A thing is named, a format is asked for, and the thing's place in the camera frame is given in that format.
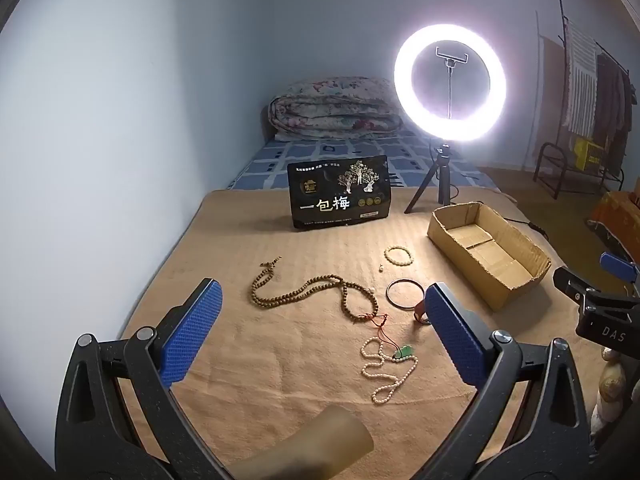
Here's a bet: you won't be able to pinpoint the white pearl necklace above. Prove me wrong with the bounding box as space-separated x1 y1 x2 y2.
361 337 420 405

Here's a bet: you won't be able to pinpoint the dark hanging clothes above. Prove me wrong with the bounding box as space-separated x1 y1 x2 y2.
592 52 632 161

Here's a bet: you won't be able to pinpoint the open cardboard box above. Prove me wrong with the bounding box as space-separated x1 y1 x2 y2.
426 201 552 312

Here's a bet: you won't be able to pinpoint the orange cloth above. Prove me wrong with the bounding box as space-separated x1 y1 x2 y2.
587 191 640 261

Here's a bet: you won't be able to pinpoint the tall clothes rack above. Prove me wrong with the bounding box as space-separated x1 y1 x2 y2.
557 0 632 196

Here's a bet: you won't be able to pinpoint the pale green bead bracelet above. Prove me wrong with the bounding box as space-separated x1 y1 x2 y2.
384 245 415 267

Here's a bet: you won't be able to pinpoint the phone clamp holder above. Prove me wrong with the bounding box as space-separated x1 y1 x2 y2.
435 46 469 121

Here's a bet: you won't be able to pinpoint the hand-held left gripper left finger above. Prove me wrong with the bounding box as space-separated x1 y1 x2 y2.
54 277 226 480

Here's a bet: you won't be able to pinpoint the white ring light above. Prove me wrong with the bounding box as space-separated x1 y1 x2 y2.
393 24 507 138

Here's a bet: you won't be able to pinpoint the tan smooth object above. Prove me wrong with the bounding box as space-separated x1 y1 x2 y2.
235 406 375 480

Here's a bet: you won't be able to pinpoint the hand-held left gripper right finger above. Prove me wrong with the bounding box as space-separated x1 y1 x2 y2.
425 282 593 480

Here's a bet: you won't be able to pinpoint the folded floral quilt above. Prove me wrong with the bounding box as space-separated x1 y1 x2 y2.
269 77 405 142

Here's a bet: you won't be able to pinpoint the blue patterned bedsheet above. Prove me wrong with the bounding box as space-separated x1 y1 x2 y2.
227 127 501 192

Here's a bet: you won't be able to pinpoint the white knitted garment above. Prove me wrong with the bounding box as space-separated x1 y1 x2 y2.
565 20 599 136

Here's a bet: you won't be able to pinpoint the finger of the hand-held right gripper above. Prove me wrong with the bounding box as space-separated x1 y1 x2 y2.
553 266 640 312
599 252 640 284

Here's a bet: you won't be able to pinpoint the person's right hand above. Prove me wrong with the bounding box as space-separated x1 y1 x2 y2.
591 347 640 436

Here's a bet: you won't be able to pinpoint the tan blanket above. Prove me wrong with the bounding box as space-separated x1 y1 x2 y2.
117 187 608 480

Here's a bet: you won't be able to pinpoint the black snack bag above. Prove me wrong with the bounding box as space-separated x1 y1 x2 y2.
287 156 392 231

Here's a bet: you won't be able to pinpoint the brown wooden bead necklace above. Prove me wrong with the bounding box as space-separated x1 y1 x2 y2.
250 256 379 322

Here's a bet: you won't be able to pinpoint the thin black bangle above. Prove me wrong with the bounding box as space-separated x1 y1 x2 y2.
386 278 427 311

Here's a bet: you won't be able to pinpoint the green pendant on red cord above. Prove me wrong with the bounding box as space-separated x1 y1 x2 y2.
362 312 418 361

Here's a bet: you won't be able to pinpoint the yellow box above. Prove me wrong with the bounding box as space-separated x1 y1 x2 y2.
572 137 606 171

